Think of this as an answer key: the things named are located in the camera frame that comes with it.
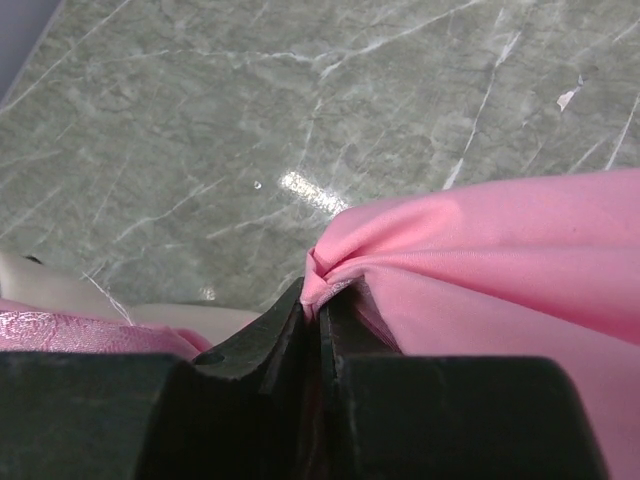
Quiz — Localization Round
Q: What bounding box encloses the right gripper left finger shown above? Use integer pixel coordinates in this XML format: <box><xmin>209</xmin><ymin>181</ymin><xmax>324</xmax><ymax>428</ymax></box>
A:
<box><xmin>1</xmin><ymin>282</ymin><xmax>315</xmax><ymax>479</ymax></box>

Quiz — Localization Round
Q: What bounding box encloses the cream pillow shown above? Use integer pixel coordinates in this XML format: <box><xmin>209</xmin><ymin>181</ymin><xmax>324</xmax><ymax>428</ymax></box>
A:
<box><xmin>1</xmin><ymin>251</ymin><xmax>259</xmax><ymax>343</ymax></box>

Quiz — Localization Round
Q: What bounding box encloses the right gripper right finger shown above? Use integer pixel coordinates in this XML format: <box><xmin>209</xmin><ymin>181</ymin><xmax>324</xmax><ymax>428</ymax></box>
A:
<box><xmin>318</xmin><ymin>293</ymin><xmax>608</xmax><ymax>479</ymax></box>

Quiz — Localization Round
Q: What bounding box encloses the pink pillowcase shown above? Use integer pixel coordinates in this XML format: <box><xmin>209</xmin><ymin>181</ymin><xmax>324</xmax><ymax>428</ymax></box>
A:
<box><xmin>1</xmin><ymin>169</ymin><xmax>639</xmax><ymax>479</ymax></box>

